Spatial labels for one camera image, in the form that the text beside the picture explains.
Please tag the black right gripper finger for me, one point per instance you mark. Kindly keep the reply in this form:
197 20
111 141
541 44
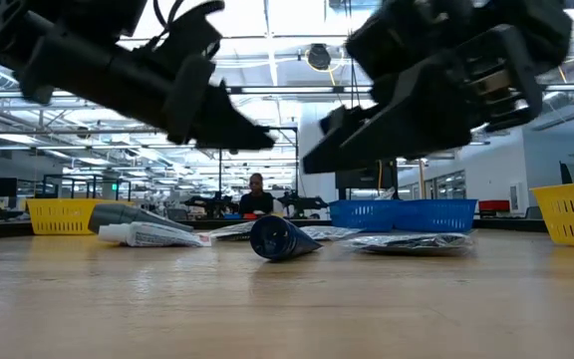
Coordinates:
332 142
426 114

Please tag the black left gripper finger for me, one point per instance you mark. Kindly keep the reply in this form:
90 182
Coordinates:
227 129

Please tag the navy blue tube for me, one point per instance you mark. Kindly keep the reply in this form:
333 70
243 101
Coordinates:
279 239

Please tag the white toothpaste tube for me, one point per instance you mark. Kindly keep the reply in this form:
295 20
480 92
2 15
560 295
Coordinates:
157 235

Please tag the grey tube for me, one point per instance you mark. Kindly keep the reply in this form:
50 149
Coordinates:
122 214

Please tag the black background robot arm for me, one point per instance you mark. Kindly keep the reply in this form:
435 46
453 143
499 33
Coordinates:
212 202
299 202

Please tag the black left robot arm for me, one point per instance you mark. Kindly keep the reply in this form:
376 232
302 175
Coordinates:
68 12

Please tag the large black monitor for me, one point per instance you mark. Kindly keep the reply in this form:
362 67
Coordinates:
367 178

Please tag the person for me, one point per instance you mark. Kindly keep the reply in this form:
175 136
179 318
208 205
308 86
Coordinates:
256 204

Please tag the red bin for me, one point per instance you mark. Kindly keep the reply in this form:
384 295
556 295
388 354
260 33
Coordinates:
493 205

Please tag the yellow plastic basket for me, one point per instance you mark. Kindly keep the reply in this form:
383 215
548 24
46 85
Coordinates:
573 214
60 217

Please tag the black background rig frame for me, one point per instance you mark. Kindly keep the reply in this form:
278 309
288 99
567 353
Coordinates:
296 164

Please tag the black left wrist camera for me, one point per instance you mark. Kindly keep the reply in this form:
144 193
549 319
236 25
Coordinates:
192 30

